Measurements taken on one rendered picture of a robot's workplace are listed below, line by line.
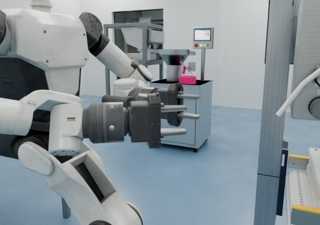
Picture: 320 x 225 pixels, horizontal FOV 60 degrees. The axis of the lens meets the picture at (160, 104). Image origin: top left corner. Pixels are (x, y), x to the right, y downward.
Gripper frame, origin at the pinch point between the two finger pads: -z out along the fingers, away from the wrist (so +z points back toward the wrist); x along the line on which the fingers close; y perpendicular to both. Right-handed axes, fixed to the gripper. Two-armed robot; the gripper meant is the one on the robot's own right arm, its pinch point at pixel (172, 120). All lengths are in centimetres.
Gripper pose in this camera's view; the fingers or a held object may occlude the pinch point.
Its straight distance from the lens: 62.5
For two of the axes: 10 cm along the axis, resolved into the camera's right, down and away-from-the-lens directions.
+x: 0.0, 9.8, 2.0
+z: -9.9, 0.3, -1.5
